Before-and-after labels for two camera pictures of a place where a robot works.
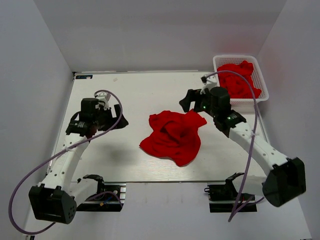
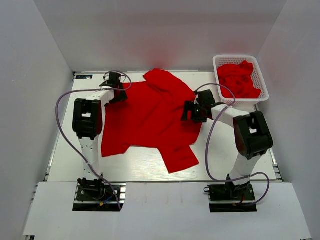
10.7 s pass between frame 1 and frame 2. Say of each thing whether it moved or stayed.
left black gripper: moved
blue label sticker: stayed
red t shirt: moved
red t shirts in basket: stayed
